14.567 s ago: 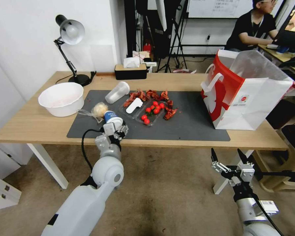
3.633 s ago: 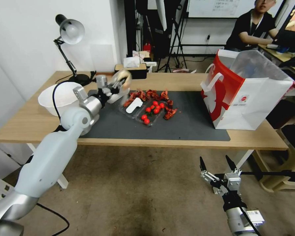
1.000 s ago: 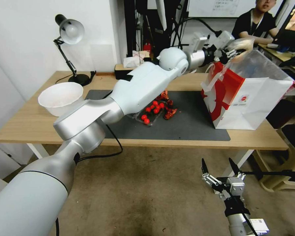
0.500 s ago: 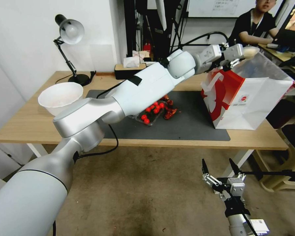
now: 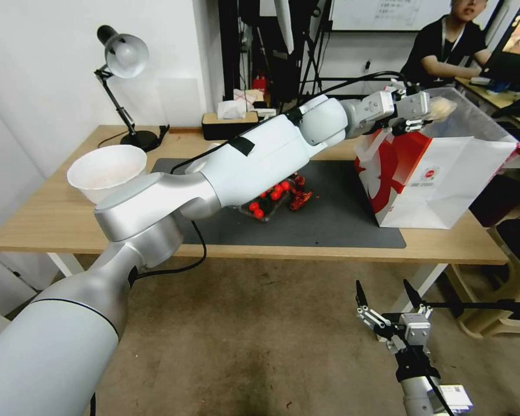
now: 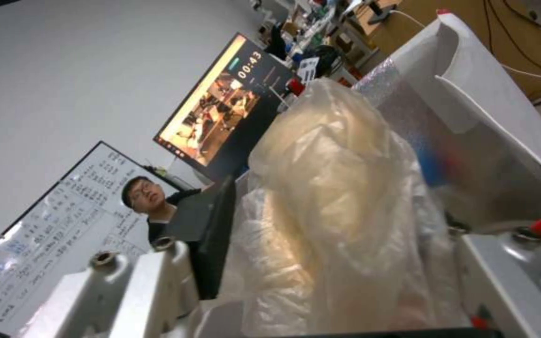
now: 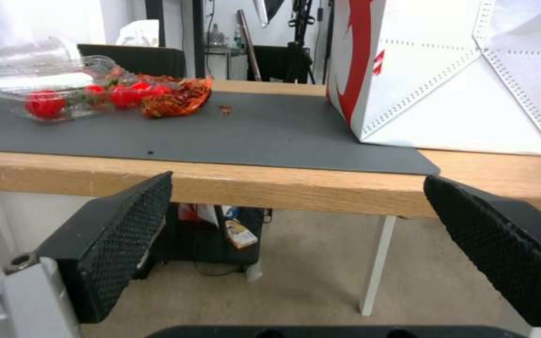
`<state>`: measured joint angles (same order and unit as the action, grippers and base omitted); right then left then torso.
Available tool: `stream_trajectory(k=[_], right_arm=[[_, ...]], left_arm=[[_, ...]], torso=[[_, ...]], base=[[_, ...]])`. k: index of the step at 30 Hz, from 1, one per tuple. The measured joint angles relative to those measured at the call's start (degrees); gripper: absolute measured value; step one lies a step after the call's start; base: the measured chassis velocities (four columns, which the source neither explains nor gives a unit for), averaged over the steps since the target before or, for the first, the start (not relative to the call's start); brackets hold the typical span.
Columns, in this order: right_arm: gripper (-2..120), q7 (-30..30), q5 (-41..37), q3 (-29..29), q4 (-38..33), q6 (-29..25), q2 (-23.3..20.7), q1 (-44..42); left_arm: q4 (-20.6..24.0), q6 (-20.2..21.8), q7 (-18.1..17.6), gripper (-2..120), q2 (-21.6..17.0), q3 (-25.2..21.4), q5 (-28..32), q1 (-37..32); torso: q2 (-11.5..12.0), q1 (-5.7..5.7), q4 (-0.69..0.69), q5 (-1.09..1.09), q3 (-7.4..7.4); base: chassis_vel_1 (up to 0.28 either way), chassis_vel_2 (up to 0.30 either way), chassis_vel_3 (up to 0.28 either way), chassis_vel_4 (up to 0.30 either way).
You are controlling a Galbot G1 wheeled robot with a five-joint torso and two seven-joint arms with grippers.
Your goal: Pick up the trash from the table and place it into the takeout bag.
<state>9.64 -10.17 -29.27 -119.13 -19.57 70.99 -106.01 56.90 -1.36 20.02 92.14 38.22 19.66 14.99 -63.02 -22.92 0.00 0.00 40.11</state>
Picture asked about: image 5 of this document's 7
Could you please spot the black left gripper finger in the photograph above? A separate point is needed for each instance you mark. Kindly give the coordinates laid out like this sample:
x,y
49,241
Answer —
x,y
399,88
412,125

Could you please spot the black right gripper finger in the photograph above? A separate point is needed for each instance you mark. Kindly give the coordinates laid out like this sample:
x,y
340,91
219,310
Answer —
x,y
364,303
414,299

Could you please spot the red and white delivery bag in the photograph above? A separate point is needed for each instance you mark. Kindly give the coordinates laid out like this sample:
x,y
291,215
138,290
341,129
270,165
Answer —
x,y
433,182

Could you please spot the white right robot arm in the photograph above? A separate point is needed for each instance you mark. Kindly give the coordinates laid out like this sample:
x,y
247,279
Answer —
x,y
418,396

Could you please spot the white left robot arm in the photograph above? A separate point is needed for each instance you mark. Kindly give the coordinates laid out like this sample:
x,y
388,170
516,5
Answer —
x,y
264,147

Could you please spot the clear disposable takeout box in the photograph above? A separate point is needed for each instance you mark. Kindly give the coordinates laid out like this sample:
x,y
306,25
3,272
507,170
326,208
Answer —
x,y
266,203

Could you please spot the brown cardboard box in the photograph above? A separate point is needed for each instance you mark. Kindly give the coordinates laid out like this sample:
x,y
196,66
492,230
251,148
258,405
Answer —
x,y
248,96

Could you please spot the black tissue box wooden lid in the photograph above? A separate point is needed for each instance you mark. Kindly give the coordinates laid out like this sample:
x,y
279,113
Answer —
x,y
225,125

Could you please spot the beige rounded lump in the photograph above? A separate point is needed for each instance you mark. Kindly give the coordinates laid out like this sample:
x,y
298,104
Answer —
x,y
442,108

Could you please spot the person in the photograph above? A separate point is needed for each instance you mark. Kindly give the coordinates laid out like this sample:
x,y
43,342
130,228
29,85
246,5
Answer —
x,y
450,47

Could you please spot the white whiteboard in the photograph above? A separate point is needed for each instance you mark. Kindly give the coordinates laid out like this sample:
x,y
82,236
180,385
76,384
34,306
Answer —
x,y
381,15

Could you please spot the black metal stand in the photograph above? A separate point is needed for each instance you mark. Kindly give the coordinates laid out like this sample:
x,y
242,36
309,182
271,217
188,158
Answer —
x,y
494,307

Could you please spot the beige plastic stool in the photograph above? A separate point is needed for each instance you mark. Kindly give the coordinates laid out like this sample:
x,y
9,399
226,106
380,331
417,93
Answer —
x,y
494,268

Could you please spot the dark grey desk mat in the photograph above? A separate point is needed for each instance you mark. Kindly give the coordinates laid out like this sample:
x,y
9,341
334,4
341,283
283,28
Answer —
x,y
320,225

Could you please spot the wooden side desk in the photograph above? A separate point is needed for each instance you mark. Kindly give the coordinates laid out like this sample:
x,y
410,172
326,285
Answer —
x,y
498,97

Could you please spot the black laptop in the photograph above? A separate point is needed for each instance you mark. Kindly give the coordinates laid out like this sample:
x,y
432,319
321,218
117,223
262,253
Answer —
x,y
509,67

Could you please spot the black office chair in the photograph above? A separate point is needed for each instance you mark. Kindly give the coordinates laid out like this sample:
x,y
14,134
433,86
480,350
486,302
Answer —
x,y
502,199

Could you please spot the red braised food pieces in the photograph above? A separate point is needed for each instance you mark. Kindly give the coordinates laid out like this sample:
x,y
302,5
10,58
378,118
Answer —
x,y
301,197

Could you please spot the black equipment rack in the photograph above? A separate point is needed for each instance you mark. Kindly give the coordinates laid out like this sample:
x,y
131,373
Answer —
x,y
268,43

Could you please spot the black desk lamp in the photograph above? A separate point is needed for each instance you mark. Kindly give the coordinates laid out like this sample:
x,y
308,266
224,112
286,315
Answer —
x,y
125,54

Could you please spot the white paper bowl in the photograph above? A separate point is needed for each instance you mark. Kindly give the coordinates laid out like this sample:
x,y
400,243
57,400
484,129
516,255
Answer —
x,y
106,171

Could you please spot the wooden table white legs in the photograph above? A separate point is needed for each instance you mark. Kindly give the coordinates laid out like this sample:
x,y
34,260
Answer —
x,y
47,216

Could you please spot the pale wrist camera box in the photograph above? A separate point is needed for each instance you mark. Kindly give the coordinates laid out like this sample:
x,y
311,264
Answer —
x,y
416,329
414,104

